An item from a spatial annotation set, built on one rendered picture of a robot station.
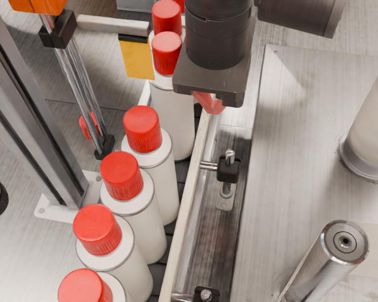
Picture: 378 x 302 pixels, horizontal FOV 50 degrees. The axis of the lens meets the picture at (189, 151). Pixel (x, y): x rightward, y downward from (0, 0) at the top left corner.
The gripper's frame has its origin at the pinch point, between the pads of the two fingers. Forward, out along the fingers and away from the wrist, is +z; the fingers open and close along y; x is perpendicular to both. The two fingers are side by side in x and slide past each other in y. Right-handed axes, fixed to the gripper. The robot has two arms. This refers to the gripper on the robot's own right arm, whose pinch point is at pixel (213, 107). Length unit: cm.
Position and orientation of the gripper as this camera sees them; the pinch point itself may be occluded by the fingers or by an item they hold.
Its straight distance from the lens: 46.2
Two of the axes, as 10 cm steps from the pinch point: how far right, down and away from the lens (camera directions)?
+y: 2.1, -8.3, 5.1
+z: 0.2, 5.3, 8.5
